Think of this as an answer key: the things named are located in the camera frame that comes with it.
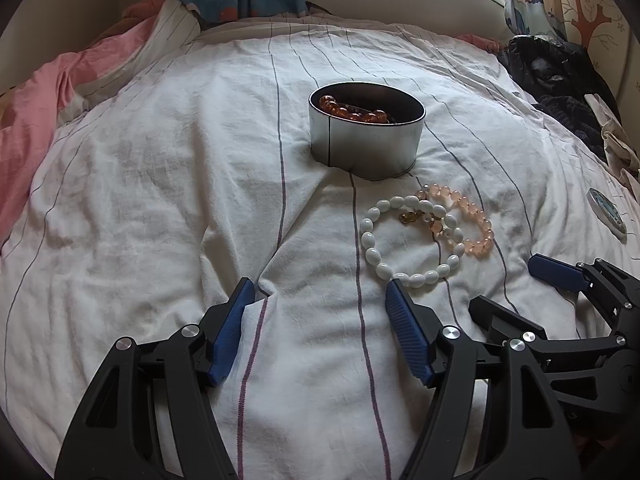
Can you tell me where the white striped duvet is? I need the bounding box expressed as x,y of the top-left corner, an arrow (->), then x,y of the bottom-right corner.
0,0 -> 640,480

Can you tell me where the round silver tin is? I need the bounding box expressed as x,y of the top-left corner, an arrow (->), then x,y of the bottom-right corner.
307,81 -> 427,181

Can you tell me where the dark knit cloth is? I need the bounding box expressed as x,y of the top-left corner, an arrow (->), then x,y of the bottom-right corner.
532,92 -> 608,153

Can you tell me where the black jacket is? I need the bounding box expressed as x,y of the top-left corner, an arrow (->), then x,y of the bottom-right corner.
497,34 -> 621,111

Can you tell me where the pink blanket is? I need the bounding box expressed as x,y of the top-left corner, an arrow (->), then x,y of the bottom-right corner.
0,0 -> 166,246

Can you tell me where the amber bead bracelet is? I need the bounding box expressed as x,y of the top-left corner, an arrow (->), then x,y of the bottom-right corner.
319,94 -> 390,125

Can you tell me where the white bead bracelet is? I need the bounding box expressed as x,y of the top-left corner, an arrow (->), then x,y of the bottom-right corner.
359,196 -> 466,289

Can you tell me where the tree print curtain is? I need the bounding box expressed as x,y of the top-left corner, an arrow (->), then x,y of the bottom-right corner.
502,0 -> 632,66

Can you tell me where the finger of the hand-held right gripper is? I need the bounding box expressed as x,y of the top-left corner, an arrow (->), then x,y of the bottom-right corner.
528,254 -> 640,320
469,296 -> 549,346

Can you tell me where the pink bead bracelet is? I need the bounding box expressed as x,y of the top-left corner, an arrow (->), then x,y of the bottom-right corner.
416,184 -> 496,261

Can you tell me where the beige cloth bag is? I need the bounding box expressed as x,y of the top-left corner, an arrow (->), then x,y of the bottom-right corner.
585,92 -> 640,191

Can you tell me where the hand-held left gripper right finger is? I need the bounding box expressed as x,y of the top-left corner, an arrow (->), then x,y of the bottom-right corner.
384,279 -> 583,480

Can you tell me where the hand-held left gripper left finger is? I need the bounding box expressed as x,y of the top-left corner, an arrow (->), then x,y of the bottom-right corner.
54,276 -> 257,480

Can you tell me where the round lid with blue print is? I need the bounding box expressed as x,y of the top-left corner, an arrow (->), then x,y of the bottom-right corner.
586,187 -> 628,235

